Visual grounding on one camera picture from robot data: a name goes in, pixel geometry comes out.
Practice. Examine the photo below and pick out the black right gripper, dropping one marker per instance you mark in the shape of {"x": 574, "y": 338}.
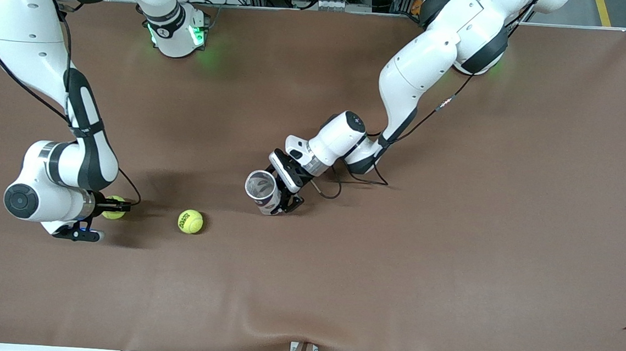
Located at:
{"x": 100, "y": 202}

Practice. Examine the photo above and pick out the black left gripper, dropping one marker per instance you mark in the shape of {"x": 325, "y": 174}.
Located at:
{"x": 299, "y": 186}

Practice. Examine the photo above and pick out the yellow tennis ball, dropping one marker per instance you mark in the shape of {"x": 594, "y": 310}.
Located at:
{"x": 113, "y": 215}
{"x": 190, "y": 221}

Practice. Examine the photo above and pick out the silver blue tennis ball can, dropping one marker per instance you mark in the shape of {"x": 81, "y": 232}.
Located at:
{"x": 261, "y": 185}

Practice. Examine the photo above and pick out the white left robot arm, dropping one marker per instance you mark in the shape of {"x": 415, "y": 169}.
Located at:
{"x": 419, "y": 67}

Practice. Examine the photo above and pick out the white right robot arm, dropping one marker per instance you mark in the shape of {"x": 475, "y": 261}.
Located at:
{"x": 26, "y": 29}

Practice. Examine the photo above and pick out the brown table mat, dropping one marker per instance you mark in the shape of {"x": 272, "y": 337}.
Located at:
{"x": 305, "y": 285}

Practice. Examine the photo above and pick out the white terminal block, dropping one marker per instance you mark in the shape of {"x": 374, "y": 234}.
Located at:
{"x": 325, "y": 4}

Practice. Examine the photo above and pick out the orange round items pile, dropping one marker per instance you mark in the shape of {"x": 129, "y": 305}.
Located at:
{"x": 416, "y": 6}

